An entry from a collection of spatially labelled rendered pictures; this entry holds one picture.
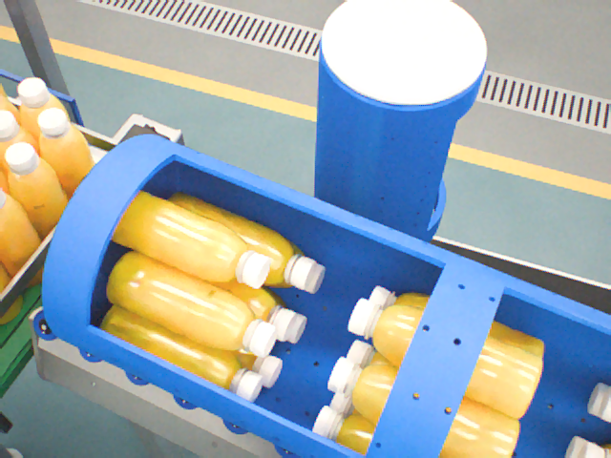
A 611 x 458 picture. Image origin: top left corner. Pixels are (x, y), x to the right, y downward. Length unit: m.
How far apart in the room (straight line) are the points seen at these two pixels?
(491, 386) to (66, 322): 0.47
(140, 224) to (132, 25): 2.12
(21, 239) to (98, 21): 1.96
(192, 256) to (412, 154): 0.56
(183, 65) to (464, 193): 1.11
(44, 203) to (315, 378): 0.46
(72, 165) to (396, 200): 0.59
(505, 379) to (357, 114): 0.59
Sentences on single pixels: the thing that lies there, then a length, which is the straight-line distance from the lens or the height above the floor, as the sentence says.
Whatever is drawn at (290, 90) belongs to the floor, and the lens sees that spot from 2.64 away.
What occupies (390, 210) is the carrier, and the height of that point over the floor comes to 0.74.
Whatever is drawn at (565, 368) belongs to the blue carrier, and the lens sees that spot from 1.00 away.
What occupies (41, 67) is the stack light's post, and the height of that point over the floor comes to 0.91.
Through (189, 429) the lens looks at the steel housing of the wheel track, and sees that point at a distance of 1.07.
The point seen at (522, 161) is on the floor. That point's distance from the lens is 2.54.
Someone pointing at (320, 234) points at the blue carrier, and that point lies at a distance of 0.97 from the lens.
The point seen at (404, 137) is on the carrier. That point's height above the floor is 0.95.
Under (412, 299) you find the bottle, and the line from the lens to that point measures 0.86.
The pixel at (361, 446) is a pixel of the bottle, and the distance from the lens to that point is 0.84.
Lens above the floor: 1.89
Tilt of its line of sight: 56 degrees down
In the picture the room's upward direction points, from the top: 1 degrees clockwise
